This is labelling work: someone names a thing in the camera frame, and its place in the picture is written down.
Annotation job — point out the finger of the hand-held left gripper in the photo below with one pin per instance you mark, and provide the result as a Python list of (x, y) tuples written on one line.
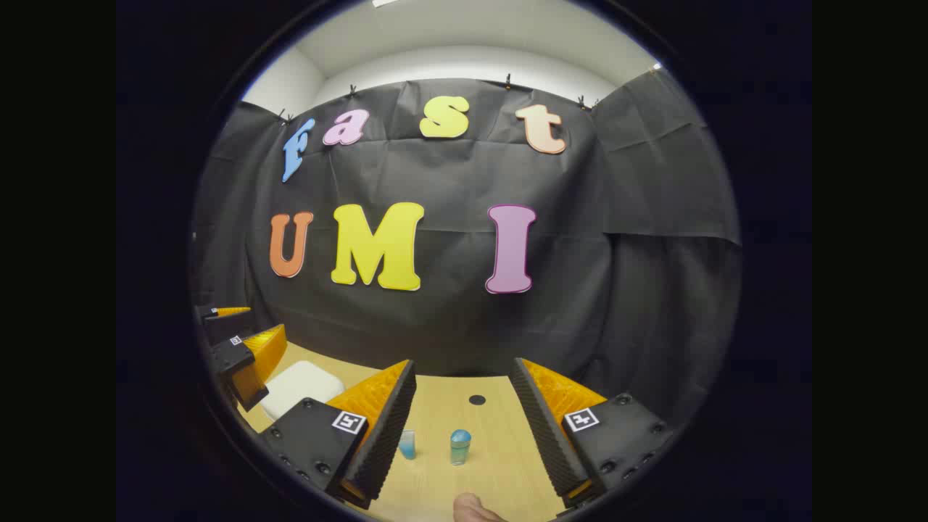
[(232, 357), (225, 325)]

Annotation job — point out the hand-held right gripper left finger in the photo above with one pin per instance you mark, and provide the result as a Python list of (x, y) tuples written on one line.
[(384, 435)]

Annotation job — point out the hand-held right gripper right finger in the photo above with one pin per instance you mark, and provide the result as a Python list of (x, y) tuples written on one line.
[(547, 435)]

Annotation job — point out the clear blue skin care tube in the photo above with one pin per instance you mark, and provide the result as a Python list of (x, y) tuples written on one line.
[(407, 444)]

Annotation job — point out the blue capped skin care bottle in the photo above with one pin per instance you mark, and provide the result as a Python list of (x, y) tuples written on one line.
[(460, 446)]

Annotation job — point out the black backdrop cloth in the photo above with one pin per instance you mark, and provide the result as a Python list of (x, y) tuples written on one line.
[(449, 319)]

